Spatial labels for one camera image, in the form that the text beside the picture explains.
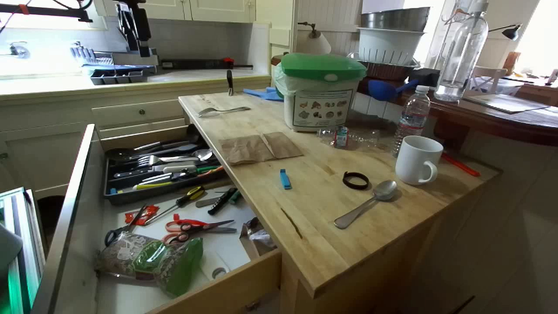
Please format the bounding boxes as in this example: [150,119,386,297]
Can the silver metal fork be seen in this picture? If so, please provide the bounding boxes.
[335,180,398,229]

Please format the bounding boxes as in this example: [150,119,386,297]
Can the open wooden drawer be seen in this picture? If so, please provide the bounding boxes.
[33,124,281,314]

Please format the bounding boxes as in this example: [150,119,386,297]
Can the small blue lighter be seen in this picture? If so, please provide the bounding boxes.
[279,169,291,190]

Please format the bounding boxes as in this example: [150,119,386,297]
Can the blue cloth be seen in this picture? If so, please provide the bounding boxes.
[243,87,284,101]

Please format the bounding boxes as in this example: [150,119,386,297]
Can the green lidded compost bin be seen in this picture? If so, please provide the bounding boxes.
[272,52,366,131]

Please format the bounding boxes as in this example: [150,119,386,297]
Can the yellow black Stanley screwdriver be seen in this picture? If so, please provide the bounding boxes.
[154,187,206,220]

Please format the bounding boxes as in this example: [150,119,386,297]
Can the white ceramic mug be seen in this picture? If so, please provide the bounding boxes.
[396,136,443,185]

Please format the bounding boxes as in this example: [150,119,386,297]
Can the grey cutlery tray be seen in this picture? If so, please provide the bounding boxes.
[103,136,227,204]

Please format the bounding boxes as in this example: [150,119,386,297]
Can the clear plastic water bottle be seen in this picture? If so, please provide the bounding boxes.
[394,85,431,152]

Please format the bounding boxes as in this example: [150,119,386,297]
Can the white dish rack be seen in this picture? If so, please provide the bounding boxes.
[358,28,422,66]

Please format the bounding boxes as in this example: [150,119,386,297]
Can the green plastic bag roll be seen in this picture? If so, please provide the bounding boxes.
[96,234,204,297]

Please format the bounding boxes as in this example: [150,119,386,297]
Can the orange pen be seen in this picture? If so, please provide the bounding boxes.
[441,153,481,178]

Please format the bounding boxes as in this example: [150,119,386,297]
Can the black ice cube tray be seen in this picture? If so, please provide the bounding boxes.
[89,68,147,85]

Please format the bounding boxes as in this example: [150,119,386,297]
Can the large clear glass bottle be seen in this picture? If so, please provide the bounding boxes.
[434,0,488,103]

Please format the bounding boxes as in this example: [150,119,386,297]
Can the black hair tie ring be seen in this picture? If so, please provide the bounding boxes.
[342,171,372,192]

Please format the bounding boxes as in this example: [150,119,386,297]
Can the orange handled scissors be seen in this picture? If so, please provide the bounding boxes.
[164,215,237,244]

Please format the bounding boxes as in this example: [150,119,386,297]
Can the black handled scissors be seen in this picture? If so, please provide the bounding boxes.
[103,206,147,248]

